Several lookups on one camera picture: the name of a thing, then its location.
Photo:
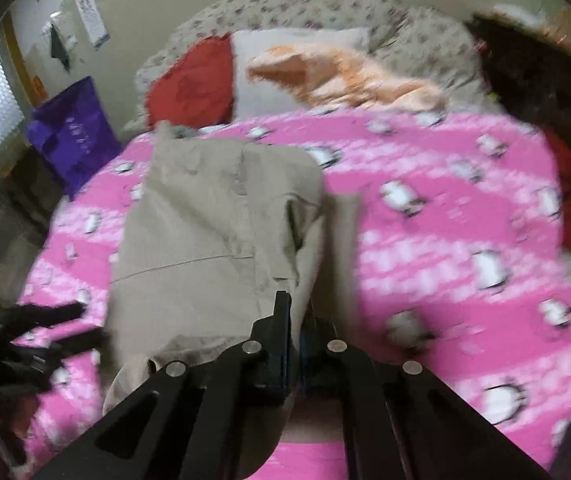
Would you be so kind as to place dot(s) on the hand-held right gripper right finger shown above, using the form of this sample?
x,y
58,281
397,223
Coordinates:
x,y
306,355

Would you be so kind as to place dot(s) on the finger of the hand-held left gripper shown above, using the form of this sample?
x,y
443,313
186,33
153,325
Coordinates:
x,y
77,342
40,312

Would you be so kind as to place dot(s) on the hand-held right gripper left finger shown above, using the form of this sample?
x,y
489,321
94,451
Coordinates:
x,y
285,340

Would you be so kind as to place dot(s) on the beige jacket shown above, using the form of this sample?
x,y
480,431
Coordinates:
x,y
205,220

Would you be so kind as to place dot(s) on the dark side table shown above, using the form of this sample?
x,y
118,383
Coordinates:
x,y
30,190

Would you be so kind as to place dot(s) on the purple bag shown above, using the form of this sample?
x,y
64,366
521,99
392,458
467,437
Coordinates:
x,y
75,135

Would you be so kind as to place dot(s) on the pink penguin blanket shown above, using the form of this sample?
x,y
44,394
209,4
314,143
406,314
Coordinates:
x,y
440,210

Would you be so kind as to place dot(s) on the white pillow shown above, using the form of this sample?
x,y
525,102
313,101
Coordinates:
x,y
253,97

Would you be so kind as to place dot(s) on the dark hanging cloth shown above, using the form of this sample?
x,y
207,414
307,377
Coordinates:
x,y
60,45

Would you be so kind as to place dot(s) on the orange cloth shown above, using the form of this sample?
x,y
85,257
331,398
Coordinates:
x,y
345,77

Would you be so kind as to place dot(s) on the red pillow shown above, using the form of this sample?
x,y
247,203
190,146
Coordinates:
x,y
190,85

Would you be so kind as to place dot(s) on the white wall calendar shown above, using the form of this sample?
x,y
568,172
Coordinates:
x,y
92,17

